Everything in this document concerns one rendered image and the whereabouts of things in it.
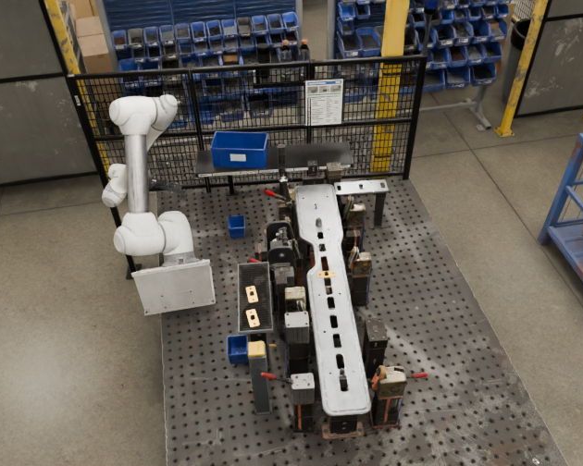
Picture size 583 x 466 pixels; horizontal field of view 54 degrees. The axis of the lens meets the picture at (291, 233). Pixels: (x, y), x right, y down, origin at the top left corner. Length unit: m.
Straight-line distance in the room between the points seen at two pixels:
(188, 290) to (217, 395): 0.55
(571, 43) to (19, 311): 4.70
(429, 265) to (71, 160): 2.97
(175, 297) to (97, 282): 1.38
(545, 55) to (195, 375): 3.89
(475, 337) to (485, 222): 1.79
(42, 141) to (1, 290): 1.17
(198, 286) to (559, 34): 3.65
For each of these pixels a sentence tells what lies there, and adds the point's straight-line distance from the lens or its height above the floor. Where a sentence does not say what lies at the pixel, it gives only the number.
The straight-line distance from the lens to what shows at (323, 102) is 3.28.
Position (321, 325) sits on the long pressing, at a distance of 2.51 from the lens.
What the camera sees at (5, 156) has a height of 0.43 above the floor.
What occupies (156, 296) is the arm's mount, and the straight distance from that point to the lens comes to 2.93.
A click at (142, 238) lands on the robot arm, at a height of 1.12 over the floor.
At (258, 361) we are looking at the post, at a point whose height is 1.12.
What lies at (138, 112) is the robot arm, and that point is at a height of 1.59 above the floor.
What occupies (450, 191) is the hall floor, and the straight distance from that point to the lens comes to 4.80.
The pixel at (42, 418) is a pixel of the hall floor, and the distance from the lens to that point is 3.73.
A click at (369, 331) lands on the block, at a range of 2.47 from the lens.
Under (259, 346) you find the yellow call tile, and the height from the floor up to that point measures 1.16.
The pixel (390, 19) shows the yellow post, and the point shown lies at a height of 1.74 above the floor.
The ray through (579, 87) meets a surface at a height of 0.37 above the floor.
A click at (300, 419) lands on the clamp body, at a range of 2.48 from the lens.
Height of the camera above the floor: 3.02
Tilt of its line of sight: 44 degrees down
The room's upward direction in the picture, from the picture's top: 2 degrees counter-clockwise
